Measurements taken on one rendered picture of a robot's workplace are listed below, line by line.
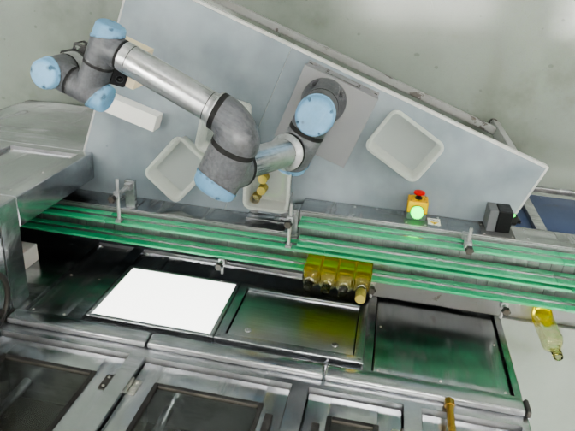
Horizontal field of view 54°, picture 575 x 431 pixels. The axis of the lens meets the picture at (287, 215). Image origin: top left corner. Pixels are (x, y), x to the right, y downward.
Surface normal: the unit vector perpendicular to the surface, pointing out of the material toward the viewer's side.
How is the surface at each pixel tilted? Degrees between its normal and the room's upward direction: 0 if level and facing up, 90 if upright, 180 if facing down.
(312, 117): 7
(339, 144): 1
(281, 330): 90
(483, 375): 90
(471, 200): 0
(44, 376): 90
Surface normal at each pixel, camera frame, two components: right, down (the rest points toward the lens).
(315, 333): 0.07, -0.91
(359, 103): -0.18, 0.40
